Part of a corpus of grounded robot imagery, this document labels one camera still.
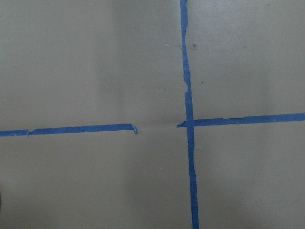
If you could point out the brown paper table cover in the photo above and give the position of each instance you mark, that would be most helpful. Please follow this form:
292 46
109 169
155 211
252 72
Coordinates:
98 62

